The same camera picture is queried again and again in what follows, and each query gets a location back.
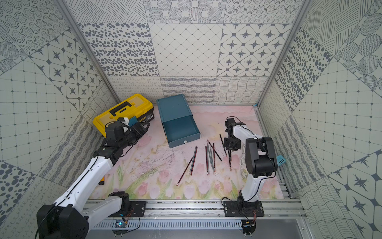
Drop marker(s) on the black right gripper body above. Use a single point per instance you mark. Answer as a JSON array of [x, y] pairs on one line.
[[232, 143]]

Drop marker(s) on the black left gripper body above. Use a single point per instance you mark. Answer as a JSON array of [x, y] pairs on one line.
[[140, 128]]

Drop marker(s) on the black charcoal pencil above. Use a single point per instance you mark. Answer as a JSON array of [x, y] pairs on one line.
[[221, 139], [229, 161]]

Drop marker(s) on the teal drawer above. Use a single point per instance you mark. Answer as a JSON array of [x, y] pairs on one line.
[[181, 131]]

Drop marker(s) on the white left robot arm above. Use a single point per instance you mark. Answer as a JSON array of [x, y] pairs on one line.
[[66, 218]]

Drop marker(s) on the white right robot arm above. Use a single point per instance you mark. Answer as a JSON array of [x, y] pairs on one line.
[[260, 162]]

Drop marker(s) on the teal drawer cabinet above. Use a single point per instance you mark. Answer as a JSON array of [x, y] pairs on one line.
[[173, 109]]

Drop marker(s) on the dark diagonal pencil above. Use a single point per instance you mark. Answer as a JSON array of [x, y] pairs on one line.
[[215, 151]]

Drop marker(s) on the yellow black toolbox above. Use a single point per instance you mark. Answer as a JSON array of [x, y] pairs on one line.
[[135, 106]]

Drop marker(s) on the red black pencil middle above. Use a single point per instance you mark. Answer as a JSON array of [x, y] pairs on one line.
[[207, 161]]

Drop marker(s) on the grey green pencil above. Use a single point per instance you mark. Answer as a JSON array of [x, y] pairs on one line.
[[210, 152]]

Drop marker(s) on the green striped pencil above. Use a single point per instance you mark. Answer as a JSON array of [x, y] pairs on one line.
[[193, 159]]

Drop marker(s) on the red black pencil lower left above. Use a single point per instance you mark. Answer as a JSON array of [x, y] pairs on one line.
[[191, 160]]

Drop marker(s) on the orange object at wall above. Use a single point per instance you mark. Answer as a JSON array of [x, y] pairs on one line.
[[101, 182]]

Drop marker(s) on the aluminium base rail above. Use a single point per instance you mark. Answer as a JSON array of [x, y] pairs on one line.
[[217, 208]]

